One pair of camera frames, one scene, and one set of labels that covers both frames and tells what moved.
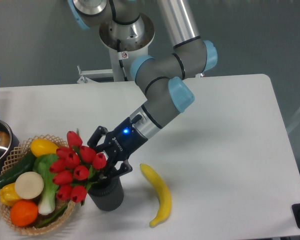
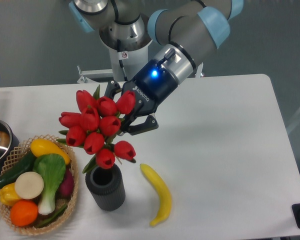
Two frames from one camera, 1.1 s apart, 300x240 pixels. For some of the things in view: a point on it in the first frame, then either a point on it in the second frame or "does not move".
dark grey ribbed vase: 108,194 does not move
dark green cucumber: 25,164 does not move
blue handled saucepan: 4,138 does not move
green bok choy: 43,165 does not move
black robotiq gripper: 123,142 → 152,87
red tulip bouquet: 75,167 → 93,128
